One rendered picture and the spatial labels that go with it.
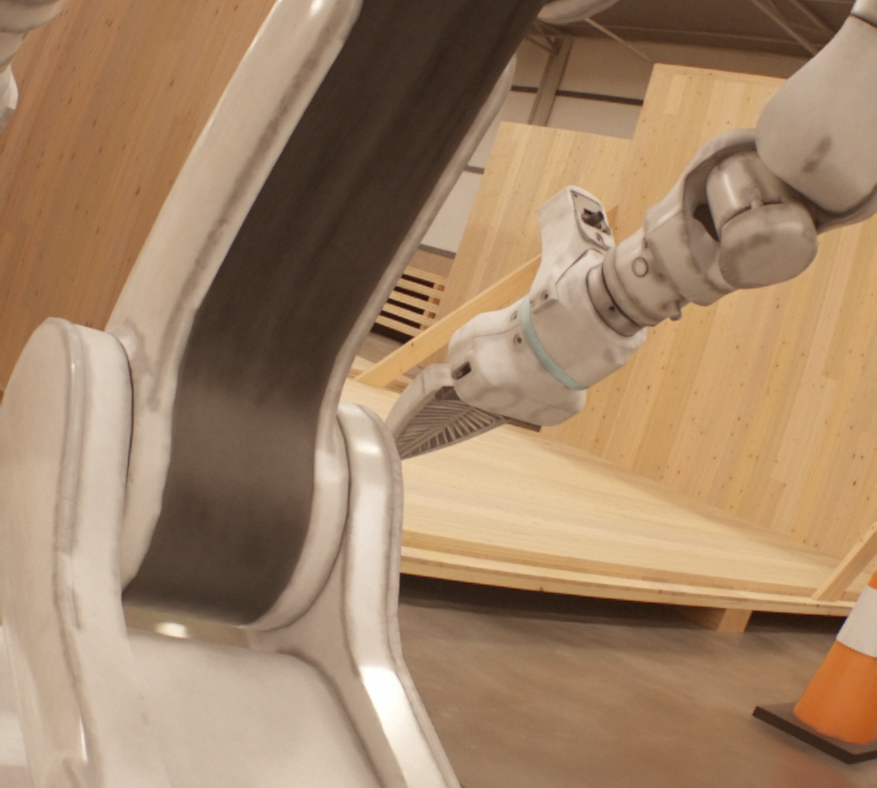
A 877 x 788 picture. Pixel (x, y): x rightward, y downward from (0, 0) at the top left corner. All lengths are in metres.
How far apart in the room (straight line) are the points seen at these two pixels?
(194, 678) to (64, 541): 0.10
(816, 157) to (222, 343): 0.34
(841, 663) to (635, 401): 4.84
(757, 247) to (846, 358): 5.96
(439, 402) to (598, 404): 6.90
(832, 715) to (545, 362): 2.22
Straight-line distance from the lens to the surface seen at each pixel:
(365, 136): 0.60
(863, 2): 0.68
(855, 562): 4.80
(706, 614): 4.00
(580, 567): 3.41
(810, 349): 6.78
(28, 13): 0.49
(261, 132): 0.58
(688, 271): 0.70
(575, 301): 0.75
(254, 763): 0.58
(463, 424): 0.87
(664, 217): 0.71
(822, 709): 2.90
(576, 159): 12.00
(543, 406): 0.81
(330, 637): 0.66
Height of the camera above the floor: 0.70
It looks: 3 degrees down
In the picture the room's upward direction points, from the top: 19 degrees clockwise
